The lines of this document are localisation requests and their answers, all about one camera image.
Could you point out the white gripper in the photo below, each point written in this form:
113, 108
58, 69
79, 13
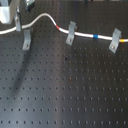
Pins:
7, 12

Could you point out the small teal object at top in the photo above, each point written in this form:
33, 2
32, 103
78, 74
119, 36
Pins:
29, 4

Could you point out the left grey cable clip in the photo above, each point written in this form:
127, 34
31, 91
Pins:
27, 38

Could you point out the grey cable clip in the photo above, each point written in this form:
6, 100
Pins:
27, 38
71, 32
115, 40

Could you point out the middle grey cable clip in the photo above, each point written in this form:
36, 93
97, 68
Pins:
71, 32

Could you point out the right grey cable clip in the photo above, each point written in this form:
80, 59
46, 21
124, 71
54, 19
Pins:
115, 40

